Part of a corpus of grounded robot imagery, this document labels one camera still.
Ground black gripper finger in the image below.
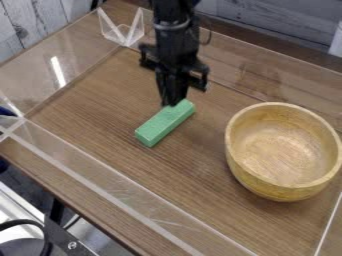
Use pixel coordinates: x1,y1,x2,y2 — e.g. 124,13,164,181
173,72,188,104
155,68,173,106

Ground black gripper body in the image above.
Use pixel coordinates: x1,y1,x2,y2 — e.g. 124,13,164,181
139,23,209,93

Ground green rectangular block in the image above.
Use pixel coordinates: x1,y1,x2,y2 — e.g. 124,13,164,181
135,99,195,147

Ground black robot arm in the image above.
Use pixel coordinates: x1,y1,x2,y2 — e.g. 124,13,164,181
139,0,209,106

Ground brown wooden bowl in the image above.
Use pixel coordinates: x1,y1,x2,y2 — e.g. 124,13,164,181
224,102,342,202

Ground clear acrylic tray walls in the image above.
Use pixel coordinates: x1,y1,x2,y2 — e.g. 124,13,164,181
0,2,342,256

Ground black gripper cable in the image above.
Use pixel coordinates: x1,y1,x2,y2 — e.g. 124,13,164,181
197,23,213,47

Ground black cable on floor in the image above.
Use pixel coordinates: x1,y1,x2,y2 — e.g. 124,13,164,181
0,218,54,256

